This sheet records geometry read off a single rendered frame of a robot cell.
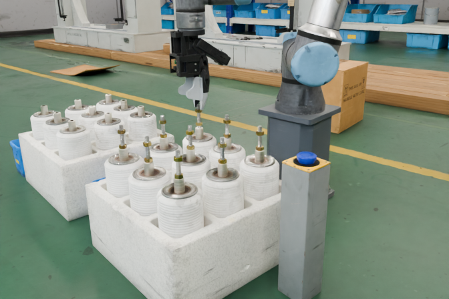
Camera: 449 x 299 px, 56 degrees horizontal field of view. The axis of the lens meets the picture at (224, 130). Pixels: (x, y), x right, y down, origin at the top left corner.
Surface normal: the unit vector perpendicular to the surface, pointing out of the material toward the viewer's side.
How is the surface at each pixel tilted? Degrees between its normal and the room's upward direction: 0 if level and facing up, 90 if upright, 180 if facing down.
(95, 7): 90
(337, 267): 0
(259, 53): 90
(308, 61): 98
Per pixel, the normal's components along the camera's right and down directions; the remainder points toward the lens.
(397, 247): -0.01, -0.95
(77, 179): 0.66, 0.23
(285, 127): -0.67, 0.24
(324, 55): -0.03, 0.44
